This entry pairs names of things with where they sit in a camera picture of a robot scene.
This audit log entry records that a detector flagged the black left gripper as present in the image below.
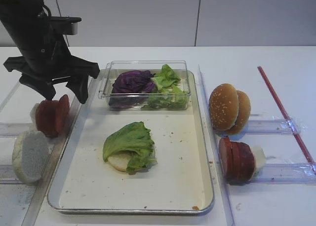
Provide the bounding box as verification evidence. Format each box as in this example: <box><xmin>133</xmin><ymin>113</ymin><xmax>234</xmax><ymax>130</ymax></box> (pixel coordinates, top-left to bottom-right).
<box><xmin>3</xmin><ymin>6</ymin><xmax>100</xmax><ymax>104</ymax></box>

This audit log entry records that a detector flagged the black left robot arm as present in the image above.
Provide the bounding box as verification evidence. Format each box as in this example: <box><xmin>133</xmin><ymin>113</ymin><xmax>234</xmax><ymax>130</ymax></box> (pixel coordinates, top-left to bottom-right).
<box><xmin>0</xmin><ymin>0</ymin><xmax>100</xmax><ymax>104</ymax></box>

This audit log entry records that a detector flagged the stack of tomato slices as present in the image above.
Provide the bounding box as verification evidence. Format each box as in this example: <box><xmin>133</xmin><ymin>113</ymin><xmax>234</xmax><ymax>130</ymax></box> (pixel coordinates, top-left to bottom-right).
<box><xmin>35</xmin><ymin>94</ymin><xmax>70</xmax><ymax>138</ymax></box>

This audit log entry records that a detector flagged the lettuce leaf on bun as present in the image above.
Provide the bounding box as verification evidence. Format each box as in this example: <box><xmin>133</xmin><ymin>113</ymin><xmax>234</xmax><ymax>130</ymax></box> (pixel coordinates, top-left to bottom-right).
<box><xmin>102</xmin><ymin>121</ymin><xmax>158</xmax><ymax>175</ymax></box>

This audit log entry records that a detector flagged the green lettuce in container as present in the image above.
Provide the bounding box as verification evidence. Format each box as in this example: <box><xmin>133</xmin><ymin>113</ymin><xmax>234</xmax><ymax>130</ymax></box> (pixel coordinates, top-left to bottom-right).
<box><xmin>141</xmin><ymin>64</ymin><xmax>189</xmax><ymax>111</ymax></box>

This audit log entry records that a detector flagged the white pusher block for patties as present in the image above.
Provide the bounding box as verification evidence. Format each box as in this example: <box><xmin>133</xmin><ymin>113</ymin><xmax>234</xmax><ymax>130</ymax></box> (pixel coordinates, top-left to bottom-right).
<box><xmin>250</xmin><ymin>145</ymin><xmax>266</xmax><ymax>177</ymax></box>

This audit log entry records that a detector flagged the white pusher block for tomatoes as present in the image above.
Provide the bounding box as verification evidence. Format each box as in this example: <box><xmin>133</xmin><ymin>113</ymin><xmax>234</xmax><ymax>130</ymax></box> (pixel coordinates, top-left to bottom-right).
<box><xmin>30</xmin><ymin>103</ymin><xmax>40</xmax><ymax>125</ymax></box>

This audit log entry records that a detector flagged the purple cabbage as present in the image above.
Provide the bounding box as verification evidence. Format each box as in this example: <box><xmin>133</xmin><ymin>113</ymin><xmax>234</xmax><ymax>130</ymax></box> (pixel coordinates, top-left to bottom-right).
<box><xmin>109</xmin><ymin>70</ymin><xmax>156</xmax><ymax>109</ymax></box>

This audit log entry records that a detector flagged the clear plastic salad container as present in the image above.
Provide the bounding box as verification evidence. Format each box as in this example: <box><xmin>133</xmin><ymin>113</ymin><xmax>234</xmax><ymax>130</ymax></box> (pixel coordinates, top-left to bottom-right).
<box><xmin>98</xmin><ymin>60</ymin><xmax>191</xmax><ymax>110</ymax></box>

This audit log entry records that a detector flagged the white bun bottom upright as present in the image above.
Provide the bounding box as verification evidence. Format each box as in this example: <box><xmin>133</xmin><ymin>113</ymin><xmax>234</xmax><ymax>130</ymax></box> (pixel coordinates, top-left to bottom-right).
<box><xmin>12</xmin><ymin>130</ymin><xmax>49</xmax><ymax>184</ymax></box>

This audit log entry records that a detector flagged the metal baking tray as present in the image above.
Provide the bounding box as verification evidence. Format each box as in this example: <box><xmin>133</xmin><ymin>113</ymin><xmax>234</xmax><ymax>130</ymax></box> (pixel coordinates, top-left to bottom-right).
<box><xmin>47</xmin><ymin>70</ymin><xmax>214</xmax><ymax>215</ymax></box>

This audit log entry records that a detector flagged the bun bottom on tray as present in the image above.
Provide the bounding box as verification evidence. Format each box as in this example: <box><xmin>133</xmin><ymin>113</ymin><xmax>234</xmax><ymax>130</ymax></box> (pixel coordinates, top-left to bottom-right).
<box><xmin>106</xmin><ymin>147</ymin><xmax>156</xmax><ymax>173</ymax></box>

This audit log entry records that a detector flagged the front sesame bun top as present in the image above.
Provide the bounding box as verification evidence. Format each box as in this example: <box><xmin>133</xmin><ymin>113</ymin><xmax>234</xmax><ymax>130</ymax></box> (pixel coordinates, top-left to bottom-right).
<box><xmin>209</xmin><ymin>83</ymin><xmax>239</xmax><ymax>131</ymax></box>

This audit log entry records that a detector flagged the sesame bun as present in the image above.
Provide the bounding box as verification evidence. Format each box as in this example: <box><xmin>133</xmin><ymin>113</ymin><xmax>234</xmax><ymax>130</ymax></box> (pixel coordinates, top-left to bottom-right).
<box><xmin>226</xmin><ymin>90</ymin><xmax>251</xmax><ymax>135</ymax></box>
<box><xmin>209</xmin><ymin>83</ymin><xmax>239</xmax><ymax>131</ymax></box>

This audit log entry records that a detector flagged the rear sesame bun top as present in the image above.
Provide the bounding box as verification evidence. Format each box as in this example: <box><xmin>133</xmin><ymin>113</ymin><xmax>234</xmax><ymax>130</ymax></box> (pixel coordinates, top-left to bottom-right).
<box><xmin>226</xmin><ymin>90</ymin><xmax>251</xmax><ymax>135</ymax></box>

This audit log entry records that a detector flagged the red straw strip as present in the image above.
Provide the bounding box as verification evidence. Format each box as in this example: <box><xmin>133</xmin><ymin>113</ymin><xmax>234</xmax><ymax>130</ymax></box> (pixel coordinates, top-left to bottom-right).
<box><xmin>257</xmin><ymin>66</ymin><xmax>316</xmax><ymax>175</ymax></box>

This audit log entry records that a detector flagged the clear far left rail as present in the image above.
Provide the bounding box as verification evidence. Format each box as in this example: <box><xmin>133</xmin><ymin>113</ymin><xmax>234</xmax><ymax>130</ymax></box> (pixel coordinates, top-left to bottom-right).
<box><xmin>0</xmin><ymin>82</ymin><xmax>20</xmax><ymax>112</ymax></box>

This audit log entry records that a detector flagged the clear rail under tomatoes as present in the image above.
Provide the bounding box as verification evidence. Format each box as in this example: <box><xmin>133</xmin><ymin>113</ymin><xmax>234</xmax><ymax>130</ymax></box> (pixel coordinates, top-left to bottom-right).
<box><xmin>0</xmin><ymin>122</ymin><xmax>36</xmax><ymax>138</ymax></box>

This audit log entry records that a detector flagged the clear rail under white bun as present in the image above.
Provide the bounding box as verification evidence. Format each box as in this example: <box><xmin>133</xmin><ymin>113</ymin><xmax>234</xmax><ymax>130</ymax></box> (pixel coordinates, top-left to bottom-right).
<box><xmin>0</xmin><ymin>165</ymin><xmax>22</xmax><ymax>185</ymax></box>

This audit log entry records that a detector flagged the clear long left divider rail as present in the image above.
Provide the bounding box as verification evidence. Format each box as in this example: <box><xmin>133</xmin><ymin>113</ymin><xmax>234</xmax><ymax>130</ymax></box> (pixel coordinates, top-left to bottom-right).
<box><xmin>21</xmin><ymin>65</ymin><xmax>94</xmax><ymax>226</ymax></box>

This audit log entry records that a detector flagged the clear long divider rail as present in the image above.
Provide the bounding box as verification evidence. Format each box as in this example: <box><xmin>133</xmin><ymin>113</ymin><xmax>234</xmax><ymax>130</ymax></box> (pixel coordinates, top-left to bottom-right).
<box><xmin>197</xmin><ymin>65</ymin><xmax>236</xmax><ymax>226</ymax></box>
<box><xmin>21</xmin><ymin>65</ymin><xmax>94</xmax><ymax>226</ymax></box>

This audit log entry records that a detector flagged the clear long right divider rail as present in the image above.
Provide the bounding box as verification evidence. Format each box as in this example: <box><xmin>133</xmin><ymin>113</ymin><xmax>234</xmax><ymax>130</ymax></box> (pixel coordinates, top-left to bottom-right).
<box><xmin>197</xmin><ymin>65</ymin><xmax>236</xmax><ymax>226</ymax></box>

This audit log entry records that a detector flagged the clear rail under buns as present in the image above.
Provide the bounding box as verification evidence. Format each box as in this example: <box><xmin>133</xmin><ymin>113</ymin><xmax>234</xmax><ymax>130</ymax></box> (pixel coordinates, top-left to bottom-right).
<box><xmin>238</xmin><ymin>119</ymin><xmax>301</xmax><ymax>135</ymax></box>

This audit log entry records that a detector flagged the clear rail under patties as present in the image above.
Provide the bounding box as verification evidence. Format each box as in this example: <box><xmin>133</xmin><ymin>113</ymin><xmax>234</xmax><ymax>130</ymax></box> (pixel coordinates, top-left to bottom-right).
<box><xmin>229</xmin><ymin>162</ymin><xmax>316</xmax><ymax>186</ymax></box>

